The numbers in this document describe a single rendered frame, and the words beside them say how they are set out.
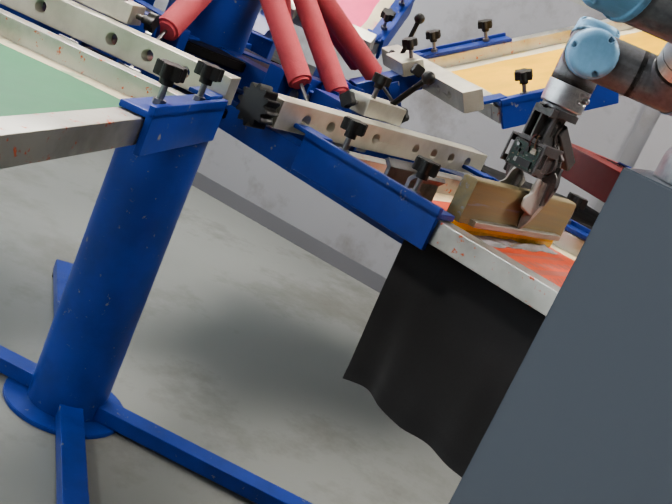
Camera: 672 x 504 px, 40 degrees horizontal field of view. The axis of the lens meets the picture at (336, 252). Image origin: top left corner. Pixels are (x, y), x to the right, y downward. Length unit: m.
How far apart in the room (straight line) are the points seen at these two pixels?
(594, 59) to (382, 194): 0.38
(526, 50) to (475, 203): 1.34
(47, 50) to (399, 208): 0.62
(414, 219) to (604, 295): 0.65
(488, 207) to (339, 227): 3.09
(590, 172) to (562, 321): 1.85
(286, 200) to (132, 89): 3.25
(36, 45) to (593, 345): 1.09
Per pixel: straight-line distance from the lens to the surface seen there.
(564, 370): 0.79
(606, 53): 1.46
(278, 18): 1.94
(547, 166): 1.59
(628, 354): 0.78
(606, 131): 4.21
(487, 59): 2.72
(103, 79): 1.54
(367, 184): 1.44
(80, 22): 1.63
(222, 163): 4.91
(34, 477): 2.22
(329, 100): 1.87
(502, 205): 1.56
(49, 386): 2.41
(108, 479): 2.29
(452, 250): 1.36
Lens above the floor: 1.23
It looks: 15 degrees down
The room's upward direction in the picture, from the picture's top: 24 degrees clockwise
